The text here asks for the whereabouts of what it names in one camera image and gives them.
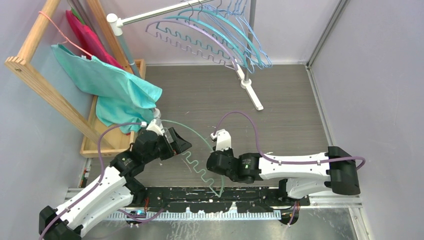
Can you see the green plastic hanger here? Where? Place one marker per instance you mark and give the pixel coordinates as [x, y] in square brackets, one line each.
[194, 163]

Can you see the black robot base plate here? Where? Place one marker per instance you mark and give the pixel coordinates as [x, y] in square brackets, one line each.
[201, 204]

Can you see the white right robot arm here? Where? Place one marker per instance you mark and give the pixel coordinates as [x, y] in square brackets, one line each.
[299, 176]

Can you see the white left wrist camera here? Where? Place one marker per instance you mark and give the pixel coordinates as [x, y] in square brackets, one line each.
[154, 126]

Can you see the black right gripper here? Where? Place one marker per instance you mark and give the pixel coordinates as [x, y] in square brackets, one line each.
[229, 150]

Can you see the wooden clothes rack frame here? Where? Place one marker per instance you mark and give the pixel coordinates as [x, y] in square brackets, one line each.
[21, 66]

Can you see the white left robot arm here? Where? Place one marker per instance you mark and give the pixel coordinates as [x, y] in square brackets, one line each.
[116, 187]

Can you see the magenta cloth garment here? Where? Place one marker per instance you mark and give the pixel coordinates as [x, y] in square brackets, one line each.
[92, 43]

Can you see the light blue wire hanger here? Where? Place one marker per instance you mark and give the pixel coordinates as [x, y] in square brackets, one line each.
[245, 13]
[221, 21]
[236, 35]

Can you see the purple wavy plastic hanger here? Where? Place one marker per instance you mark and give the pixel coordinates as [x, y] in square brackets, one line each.
[219, 53]

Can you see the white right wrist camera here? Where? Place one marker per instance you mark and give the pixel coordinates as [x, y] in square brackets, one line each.
[222, 140]

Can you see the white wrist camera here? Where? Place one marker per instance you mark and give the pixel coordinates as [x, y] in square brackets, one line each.
[222, 140]
[154, 126]

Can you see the teal cloth garment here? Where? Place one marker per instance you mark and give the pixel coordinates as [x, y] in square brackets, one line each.
[123, 98]

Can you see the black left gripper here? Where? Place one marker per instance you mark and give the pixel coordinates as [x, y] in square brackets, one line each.
[178, 145]

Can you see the metal hanger rail stand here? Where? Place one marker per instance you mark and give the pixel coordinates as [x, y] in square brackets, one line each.
[116, 23]

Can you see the teal wavy plastic hanger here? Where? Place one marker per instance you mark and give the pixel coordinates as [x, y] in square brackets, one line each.
[232, 34]

